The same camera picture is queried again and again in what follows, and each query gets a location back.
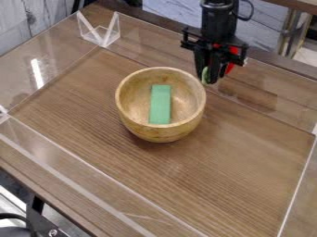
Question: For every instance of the green rectangular block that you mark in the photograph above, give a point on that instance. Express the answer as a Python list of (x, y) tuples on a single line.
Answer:
[(160, 104)]

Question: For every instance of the red plush fruit green leaves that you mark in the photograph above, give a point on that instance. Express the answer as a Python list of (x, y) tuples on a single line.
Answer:
[(230, 53)]

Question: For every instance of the metal table leg frame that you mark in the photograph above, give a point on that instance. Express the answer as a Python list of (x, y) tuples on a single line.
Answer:
[(293, 33)]

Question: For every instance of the black table leg bracket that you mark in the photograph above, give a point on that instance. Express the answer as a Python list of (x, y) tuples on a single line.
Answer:
[(41, 227)]

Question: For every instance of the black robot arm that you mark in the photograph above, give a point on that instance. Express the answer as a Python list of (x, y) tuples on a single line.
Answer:
[(219, 20)]

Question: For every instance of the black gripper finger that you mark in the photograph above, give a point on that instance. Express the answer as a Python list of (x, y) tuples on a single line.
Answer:
[(199, 61), (217, 67)]

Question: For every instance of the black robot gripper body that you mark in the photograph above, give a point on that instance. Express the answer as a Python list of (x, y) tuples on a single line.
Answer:
[(194, 40)]

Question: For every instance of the wooden bowl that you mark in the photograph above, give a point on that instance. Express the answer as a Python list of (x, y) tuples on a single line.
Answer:
[(188, 100)]

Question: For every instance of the clear acrylic corner bracket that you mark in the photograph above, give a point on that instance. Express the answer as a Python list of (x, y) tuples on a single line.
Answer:
[(99, 35)]

